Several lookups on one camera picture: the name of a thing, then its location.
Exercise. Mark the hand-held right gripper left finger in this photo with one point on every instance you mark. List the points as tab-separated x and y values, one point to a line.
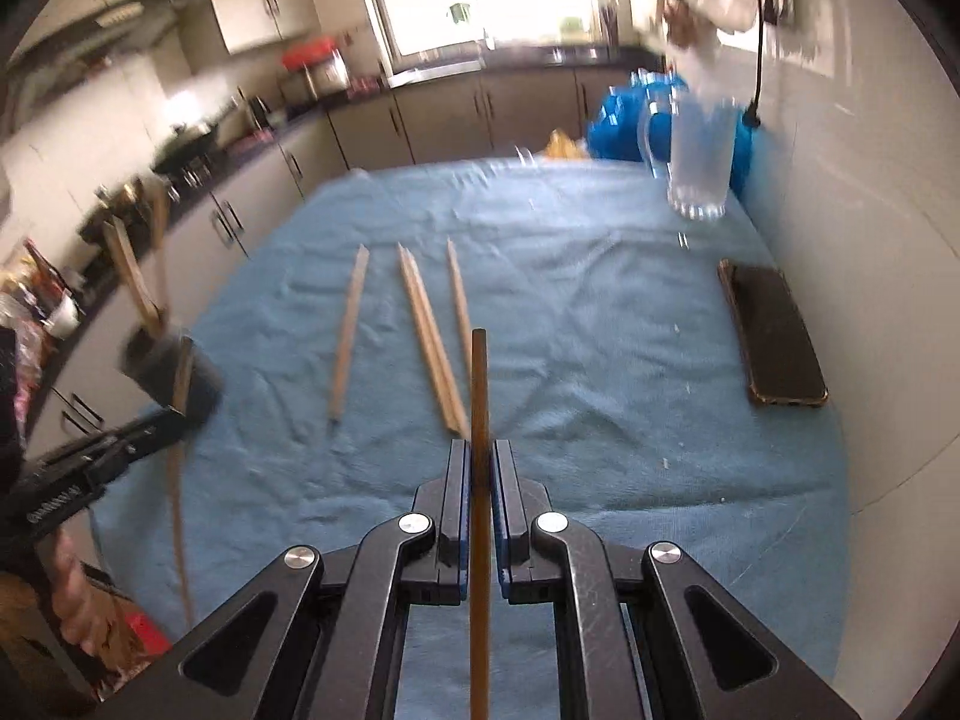
452	499

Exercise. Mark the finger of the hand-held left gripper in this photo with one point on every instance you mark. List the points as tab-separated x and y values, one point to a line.
202	394
148	366

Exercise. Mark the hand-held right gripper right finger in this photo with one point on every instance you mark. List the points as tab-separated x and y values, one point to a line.
510	499

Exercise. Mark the person's left hand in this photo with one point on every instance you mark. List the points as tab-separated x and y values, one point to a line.
79	607

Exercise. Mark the white cup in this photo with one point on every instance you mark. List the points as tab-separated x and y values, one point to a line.
64	315

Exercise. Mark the blue table cloth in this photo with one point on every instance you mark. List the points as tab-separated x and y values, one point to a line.
600	390

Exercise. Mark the gas stove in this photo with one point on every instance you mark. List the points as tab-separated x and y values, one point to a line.
191	172

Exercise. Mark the black wok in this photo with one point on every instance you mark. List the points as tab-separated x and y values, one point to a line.
187	150

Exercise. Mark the steel kettle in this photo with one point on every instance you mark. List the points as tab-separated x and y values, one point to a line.
259	111

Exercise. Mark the smartphone in clear case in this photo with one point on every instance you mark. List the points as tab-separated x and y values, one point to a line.
780	337

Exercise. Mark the range hood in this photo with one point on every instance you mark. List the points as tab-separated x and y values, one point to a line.
97	30

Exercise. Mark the red lidded steel cooker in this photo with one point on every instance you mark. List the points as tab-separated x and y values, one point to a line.
315	67

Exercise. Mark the yellow plastic bag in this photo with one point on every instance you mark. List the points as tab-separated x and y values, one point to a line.
566	145

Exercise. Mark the blue plastic bag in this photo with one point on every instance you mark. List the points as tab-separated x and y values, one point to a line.
615	127

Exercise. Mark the clear glass mug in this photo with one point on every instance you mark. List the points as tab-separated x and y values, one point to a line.
701	157

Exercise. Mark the brown hanging bundle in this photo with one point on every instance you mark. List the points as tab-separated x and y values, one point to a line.
681	21

